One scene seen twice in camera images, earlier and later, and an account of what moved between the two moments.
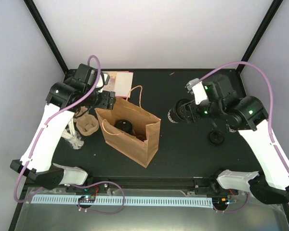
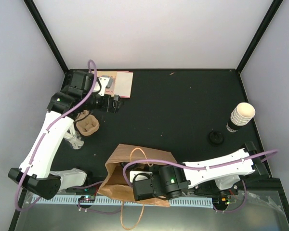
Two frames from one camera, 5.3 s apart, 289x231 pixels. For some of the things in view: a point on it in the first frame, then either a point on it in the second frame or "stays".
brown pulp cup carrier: x=87 y=123 stays
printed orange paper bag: x=120 y=82 stays
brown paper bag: x=130 y=130 → x=117 y=185
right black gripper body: x=215 y=109 → x=154 y=167
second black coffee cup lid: x=216 y=137 stays
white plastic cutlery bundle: x=72 y=137 stays
